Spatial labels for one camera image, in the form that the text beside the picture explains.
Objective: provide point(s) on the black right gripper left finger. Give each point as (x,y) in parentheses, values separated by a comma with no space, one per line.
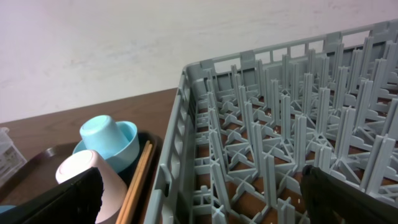
(77,200)

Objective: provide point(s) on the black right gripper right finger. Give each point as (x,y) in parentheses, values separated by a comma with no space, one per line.
(327,198)

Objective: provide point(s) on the grey dishwasher rack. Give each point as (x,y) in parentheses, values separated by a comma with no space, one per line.
(244,125)

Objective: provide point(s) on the white cup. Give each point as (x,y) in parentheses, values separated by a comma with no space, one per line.
(115,189)

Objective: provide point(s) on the wooden chopstick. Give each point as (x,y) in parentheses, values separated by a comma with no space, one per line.
(138,186)
(133,183)

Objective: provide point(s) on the light blue bowl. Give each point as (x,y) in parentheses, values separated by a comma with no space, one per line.
(126,156)

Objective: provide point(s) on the light blue cup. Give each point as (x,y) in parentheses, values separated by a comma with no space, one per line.
(102,135)

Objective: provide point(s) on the clear plastic bin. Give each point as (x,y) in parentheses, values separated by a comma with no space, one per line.
(11,160)

